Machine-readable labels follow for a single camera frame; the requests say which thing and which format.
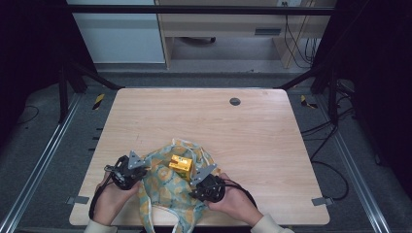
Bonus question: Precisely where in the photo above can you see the white cabinet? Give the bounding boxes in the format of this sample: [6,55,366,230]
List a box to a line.
[66,0,167,65]

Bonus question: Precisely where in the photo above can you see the teal orange-print shopping bag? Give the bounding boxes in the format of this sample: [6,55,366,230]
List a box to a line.
[137,138,222,233]

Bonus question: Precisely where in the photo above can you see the person's left hand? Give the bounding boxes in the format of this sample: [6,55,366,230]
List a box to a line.
[90,171,144,227]

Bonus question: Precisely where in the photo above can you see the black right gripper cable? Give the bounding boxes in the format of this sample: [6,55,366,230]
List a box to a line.
[222,178,258,209]

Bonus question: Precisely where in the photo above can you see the yellow clamp right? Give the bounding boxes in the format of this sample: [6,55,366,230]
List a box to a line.
[299,94,319,110]

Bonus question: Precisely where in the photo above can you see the yellow carton box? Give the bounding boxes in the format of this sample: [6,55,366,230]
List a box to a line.
[168,153,194,183]

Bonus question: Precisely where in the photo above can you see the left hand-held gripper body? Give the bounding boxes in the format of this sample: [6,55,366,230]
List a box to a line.
[103,150,151,191]

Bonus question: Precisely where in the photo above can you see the black curtain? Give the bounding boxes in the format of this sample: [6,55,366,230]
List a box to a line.
[312,0,412,198]
[0,0,98,150]

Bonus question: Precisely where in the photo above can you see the aluminium floor rail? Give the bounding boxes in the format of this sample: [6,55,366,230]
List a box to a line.
[0,92,84,233]
[314,93,394,233]

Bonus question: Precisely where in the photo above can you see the thin black floor cable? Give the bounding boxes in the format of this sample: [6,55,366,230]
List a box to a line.
[17,104,41,126]

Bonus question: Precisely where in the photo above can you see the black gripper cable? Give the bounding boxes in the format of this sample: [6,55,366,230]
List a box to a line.
[87,180,115,221]
[222,178,258,209]

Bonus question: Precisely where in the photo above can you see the person's right hand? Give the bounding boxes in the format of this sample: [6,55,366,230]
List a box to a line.
[203,172,264,227]

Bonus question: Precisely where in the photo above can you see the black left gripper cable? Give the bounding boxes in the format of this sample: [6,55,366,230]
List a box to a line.
[87,180,115,221]

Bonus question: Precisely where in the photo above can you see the black horizontal frame bar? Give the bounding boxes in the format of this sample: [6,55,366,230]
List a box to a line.
[66,4,336,17]

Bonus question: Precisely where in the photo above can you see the grey table edge bracket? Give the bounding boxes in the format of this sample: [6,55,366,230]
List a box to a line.
[65,195,90,206]
[311,196,335,207]

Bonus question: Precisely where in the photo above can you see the black hanging desk cables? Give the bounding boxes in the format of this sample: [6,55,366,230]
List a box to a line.
[281,1,322,70]

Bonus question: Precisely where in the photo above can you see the black metal frame stand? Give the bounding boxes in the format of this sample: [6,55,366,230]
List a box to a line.
[274,59,342,126]
[57,60,125,124]

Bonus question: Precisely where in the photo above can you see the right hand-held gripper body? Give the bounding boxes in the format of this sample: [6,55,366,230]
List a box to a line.
[189,162,227,204]

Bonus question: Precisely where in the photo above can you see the black floor cables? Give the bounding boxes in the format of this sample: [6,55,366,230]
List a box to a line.
[300,81,356,202]

